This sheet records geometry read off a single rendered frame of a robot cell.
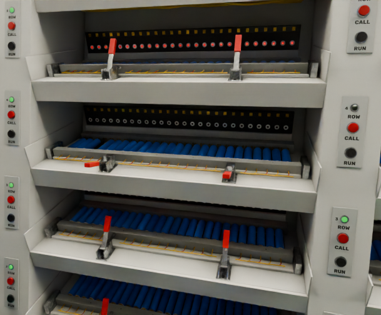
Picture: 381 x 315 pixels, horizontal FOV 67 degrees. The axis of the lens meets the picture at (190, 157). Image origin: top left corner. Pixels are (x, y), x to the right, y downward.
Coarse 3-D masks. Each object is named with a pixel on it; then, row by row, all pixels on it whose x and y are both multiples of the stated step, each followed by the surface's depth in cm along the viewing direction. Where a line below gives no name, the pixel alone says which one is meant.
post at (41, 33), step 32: (0, 0) 64; (32, 0) 62; (0, 32) 64; (32, 32) 63; (64, 32) 73; (0, 64) 65; (0, 96) 65; (32, 96) 64; (0, 128) 66; (32, 128) 64; (0, 160) 66; (0, 192) 67; (32, 192) 66; (64, 192) 77; (0, 224) 67; (32, 224) 66; (0, 256) 68; (0, 288) 68; (32, 288) 68
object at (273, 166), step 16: (80, 160) 65; (128, 160) 64; (144, 160) 63; (160, 160) 62; (176, 160) 61; (192, 160) 61; (208, 160) 60; (224, 160) 59; (240, 160) 59; (256, 160) 59; (288, 176) 55
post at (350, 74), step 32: (320, 0) 60; (320, 32) 58; (352, 64) 49; (320, 128) 52; (320, 160) 51; (320, 192) 51; (352, 192) 50; (320, 224) 51; (320, 256) 52; (320, 288) 52; (352, 288) 51
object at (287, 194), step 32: (64, 128) 75; (96, 128) 79; (128, 128) 76; (160, 128) 74; (32, 160) 65; (128, 192) 61; (160, 192) 59; (192, 192) 57; (224, 192) 56; (256, 192) 54; (288, 192) 52
